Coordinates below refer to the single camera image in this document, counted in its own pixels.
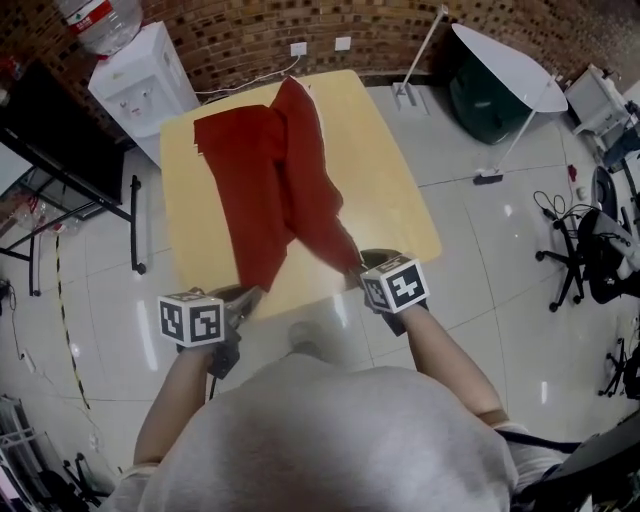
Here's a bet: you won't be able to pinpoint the white flat mop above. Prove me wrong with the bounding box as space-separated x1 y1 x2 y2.
391 3 450 117

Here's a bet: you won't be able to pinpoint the large clear water bottle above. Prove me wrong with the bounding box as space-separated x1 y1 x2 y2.
55 0 145 57

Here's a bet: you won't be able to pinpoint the white power cable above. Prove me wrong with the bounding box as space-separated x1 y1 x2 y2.
193 53 302 97

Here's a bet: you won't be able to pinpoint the black office chair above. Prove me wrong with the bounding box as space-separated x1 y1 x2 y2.
60 451 112 507
533 164 640 315

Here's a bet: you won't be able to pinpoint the person's grey shoe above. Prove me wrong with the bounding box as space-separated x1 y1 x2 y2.
288 321 322 357

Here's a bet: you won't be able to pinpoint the black wheeled stand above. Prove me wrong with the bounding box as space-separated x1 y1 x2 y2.
597 314 640 402

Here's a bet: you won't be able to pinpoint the person's left forearm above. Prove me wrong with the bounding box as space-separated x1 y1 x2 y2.
133 344 214 469

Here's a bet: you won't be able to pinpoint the black floor cables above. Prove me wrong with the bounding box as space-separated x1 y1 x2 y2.
531 189 584 224

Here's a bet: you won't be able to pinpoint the yellow black striped tape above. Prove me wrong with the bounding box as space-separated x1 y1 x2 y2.
52 233 93 412

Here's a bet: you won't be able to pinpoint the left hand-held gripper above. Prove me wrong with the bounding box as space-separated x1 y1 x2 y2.
157 285 263 380

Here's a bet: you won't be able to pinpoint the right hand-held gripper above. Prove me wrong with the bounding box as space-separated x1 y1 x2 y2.
344 248 431 337

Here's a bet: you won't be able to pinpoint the person's right forearm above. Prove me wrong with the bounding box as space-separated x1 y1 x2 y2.
402 302 511 427

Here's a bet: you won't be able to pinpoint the red cloth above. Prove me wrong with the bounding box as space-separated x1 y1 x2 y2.
192 75 367 294

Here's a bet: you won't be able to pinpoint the whiteboard with black stand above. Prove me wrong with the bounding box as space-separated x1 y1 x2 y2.
0 144 149 297

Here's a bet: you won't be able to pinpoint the white desk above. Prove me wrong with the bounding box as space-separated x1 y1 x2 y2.
563 63 632 137

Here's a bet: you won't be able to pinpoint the black bag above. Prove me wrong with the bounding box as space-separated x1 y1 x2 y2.
499 413 640 512

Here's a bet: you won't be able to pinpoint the white-handled broom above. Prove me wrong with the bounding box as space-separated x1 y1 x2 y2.
471 73 562 187

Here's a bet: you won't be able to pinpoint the dark green barrel white top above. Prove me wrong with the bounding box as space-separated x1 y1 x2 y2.
447 22 570 147

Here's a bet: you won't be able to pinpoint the white water dispenser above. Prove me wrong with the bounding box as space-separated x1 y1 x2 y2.
87 20 202 167

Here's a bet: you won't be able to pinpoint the metal shelf rack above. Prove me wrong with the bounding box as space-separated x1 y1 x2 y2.
0 393 56 512

